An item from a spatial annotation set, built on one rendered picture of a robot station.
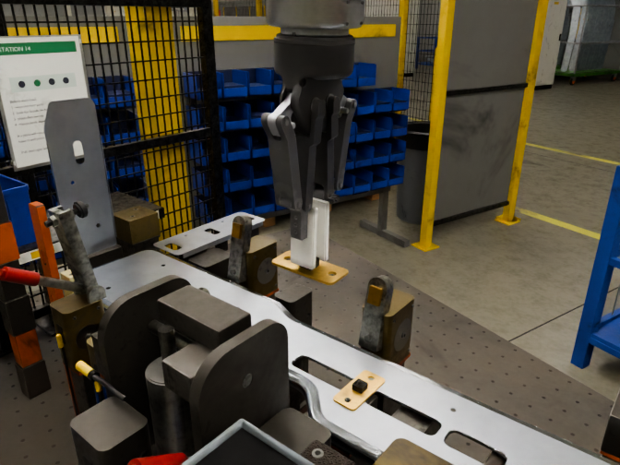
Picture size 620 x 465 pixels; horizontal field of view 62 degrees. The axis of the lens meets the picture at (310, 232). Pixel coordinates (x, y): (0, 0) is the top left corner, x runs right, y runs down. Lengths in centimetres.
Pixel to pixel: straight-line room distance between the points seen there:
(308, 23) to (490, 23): 328
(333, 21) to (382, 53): 300
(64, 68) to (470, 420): 122
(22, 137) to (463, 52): 274
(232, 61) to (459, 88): 150
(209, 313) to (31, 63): 99
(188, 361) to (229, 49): 243
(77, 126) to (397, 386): 82
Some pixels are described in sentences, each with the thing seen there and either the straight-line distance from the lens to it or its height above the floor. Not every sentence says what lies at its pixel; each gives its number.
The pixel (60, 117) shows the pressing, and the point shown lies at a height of 131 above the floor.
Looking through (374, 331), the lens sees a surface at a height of 102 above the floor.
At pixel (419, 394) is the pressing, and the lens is 78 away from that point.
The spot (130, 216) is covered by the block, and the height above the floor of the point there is 106.
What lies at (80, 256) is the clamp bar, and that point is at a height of 113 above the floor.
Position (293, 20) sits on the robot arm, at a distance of 47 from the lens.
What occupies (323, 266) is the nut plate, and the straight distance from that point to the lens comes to 58.
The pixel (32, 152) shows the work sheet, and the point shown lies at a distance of 147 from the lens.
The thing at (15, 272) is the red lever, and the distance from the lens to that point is 89.
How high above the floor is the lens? 149
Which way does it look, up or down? 23 degrees down
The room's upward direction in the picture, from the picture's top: straight up
